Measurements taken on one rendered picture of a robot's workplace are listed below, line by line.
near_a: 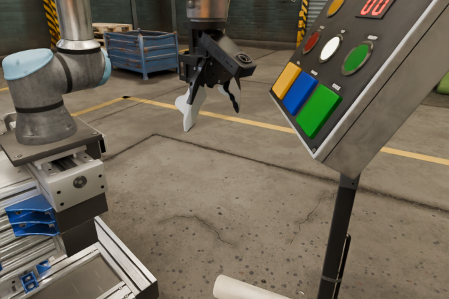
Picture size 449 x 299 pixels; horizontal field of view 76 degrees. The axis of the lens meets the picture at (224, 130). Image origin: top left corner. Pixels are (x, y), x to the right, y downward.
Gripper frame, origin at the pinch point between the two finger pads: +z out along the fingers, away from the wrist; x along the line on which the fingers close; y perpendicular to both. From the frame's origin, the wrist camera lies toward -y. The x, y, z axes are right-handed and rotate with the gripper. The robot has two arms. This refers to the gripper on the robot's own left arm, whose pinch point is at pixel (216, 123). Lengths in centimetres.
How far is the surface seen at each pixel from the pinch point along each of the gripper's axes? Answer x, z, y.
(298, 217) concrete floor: -89, 94, 23
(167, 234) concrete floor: -26, 93, 68
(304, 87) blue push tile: -8.6, -8.8, -14.5
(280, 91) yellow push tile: -13.5, -5.4, -6.2
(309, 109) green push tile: -3.1, -6.9, -18.8
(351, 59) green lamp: -6.3, -15.2, -23.0
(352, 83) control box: -2.9, -12.4, -25.0
